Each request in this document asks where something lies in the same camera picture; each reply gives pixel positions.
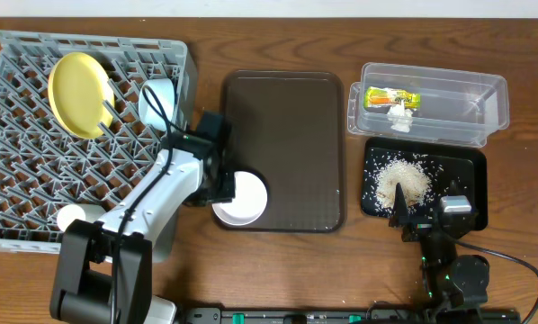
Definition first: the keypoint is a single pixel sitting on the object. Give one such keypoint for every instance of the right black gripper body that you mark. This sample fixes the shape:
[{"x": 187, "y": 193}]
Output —
[{"x": 421, "y": 227}]

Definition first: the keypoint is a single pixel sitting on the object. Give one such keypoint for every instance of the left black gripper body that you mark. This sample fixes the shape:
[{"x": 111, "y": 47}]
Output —
[{"x": 226, "y": 185}]

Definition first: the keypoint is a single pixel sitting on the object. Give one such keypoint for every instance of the white round bowl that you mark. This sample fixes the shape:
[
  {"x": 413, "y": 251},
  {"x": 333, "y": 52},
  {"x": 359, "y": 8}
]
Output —
[{"x": 249, "y": 203}]

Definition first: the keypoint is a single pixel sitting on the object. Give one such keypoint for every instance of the rice pile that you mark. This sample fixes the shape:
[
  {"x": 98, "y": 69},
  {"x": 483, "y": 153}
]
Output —
[{"x": 416, "y": 175}]

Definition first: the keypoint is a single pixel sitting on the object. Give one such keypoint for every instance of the white tissue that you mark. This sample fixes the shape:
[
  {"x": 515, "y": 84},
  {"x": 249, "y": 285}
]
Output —
[{"x": 401, "y": 117}]

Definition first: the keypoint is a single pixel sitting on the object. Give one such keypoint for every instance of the light blue round bowl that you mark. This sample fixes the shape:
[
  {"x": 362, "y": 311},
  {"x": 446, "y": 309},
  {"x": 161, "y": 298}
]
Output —
[{"x": 157, "y": 103}]

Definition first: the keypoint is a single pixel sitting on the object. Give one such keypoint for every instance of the yellow snack wrapper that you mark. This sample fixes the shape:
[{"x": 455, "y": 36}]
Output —
[{"x": 381, "y": 97}]

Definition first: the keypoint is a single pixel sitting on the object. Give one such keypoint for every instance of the white paper cup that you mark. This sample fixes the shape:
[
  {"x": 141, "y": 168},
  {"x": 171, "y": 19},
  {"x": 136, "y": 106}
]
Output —
[{"x": 83, "y": 212}]

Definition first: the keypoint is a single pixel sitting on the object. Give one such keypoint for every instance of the yellow round plate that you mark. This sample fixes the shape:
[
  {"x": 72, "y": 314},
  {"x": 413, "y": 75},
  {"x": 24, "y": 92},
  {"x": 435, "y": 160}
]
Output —
[{"x": 78, "y": 89}]

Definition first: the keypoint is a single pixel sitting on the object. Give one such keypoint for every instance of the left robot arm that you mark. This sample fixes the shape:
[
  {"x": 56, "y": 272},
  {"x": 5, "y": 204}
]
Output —
[{"x": 104, "y": 271}]

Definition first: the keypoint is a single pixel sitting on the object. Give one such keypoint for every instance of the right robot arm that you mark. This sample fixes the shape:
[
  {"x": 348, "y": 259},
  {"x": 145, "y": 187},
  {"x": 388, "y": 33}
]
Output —
[{"x": 456, "y": 285}]

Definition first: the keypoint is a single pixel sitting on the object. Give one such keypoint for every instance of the black rectangular tray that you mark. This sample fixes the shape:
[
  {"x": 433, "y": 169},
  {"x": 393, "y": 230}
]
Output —
[{"x": 443, "y": 165}]

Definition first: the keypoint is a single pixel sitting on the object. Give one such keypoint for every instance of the dark brown serving tray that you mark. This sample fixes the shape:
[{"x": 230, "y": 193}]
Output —
[{"x": 288, "y": 128}]

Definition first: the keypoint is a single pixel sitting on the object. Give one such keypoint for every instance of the clear plastic bin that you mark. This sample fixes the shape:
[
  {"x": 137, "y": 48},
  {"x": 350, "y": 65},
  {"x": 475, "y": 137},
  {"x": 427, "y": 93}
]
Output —
[{"x": 457, "y": 107}]

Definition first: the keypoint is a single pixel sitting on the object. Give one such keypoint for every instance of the grey plastic dish rack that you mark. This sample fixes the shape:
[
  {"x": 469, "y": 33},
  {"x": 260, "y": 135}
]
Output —
[{"x": 44, "y": 167}]

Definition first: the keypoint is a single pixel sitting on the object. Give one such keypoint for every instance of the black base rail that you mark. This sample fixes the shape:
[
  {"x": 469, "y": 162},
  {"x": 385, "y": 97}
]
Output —
[{"x": 378, "y": 313}]

